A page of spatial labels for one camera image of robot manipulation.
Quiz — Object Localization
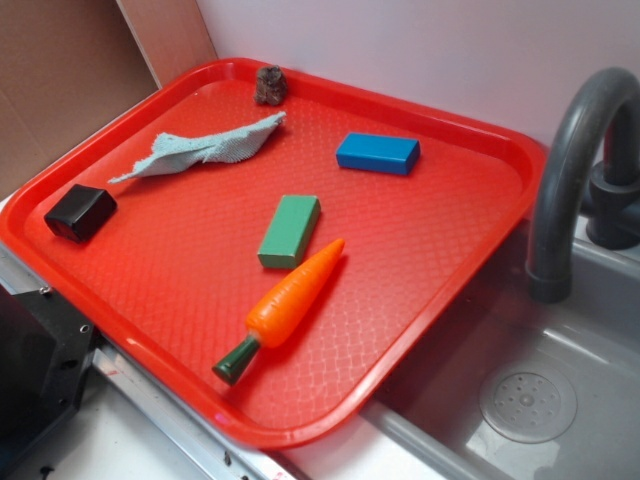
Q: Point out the small brown fuzzy toy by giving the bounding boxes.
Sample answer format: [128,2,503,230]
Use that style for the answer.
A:
[253,65,288,106]

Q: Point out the red plastic tray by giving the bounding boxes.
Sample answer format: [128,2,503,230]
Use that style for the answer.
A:
[1,59,546,450]

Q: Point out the light blue cloth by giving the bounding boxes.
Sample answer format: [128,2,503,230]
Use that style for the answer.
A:
[108,111,286,184]

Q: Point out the orange toy carrot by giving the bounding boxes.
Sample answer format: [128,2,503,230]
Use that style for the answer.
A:
[212,239,345,386]

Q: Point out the green rectangular block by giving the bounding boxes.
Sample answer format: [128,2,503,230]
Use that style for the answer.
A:
[257,195,321,269]

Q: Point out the grey curved faucet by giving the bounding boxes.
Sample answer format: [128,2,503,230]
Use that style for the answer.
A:
[526,67,639,303]

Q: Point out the grey toy sink basin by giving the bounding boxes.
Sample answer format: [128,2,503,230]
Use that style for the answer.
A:
[363,226,639,479]

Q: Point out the blue rectangular block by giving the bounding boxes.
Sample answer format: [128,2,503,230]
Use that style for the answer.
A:
[336,133,421,176]

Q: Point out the black rectangular block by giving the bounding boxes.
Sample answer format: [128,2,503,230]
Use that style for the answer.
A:
[44,184,117,243]

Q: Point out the brown cardboard panel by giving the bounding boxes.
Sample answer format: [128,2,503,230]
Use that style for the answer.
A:
[1,1,217,197]

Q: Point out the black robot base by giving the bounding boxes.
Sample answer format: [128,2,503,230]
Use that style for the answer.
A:
[1,289,98,479]

